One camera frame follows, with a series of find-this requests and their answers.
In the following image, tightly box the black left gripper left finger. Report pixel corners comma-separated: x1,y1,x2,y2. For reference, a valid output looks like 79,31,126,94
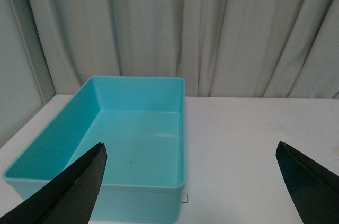
1,142,107,223

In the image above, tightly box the grey pleated curtain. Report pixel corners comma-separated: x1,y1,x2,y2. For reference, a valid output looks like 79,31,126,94
1,0,338,144

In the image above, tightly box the turquoise plastic storage bin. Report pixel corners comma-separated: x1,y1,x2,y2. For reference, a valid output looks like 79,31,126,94
3,76,186,223

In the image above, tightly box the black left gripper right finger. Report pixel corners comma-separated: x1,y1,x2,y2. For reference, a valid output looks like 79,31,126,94
275,141,338,223

